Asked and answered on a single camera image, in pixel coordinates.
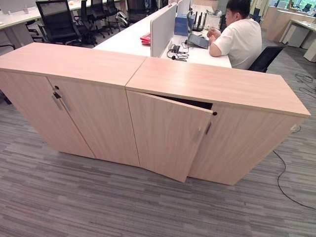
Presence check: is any ajar wooden cabinet door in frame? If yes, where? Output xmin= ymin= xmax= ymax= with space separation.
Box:
xmin=126 ymin=90 xmax=214 ymax=184

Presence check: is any light wood office cabinet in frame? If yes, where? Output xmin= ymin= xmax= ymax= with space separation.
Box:
xmin=125 ymin=56 xmax=311 ymax=186

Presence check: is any light wood cabinet with key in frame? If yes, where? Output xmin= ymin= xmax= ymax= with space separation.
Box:
xmin=0 ymin=42 xmax=148 ymax=168

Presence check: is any large black mesh office chair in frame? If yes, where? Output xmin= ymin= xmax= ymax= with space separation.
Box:
xmin=25 ymin=0 xmax=83 ymax=46

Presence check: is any wooden partition cabinet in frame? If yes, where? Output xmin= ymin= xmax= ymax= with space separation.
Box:
xmin=259 ymin=5 xmax=316 ymax=42

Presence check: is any black headset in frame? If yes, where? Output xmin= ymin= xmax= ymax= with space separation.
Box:
xmin=166 ymin=44 xmax=181 ymax=61

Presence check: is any open laptop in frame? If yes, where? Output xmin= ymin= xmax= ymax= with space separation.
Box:
xmin=186 ymin=10 xmax=210 ymax=50

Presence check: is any white desk divider panel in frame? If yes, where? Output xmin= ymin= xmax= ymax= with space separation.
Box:
xmin=150 ymin=2 xmax=178 ymax=58

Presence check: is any blue box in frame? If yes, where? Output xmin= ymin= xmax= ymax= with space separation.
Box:
xmin=174 ymin=13 xmax=189 ymax=36

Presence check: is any black router with antennas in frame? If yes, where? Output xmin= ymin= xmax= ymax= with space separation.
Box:
xmin=191 ymin=11 xmax=208 ymax=32

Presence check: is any person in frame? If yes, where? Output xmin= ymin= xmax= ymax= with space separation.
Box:
xmin=206 ymin=0 xmax=263 ymax=71

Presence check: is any black mesh chair under person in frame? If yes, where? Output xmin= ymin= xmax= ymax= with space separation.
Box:
xmin=248 ymin=41 xmax=289 ymax=74

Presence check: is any white desk with green edge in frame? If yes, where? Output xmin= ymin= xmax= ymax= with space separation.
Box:
xmin=281 ymin=19 xmax=316 ymax=62

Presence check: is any black cable on desk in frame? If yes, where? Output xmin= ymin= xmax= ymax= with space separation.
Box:
xmin=176 ymin=40 xmax=190 ymax=62

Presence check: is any tangled black floor cable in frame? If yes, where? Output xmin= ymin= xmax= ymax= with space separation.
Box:
xmin=295 ymin=73 xmax=316 ymax=99

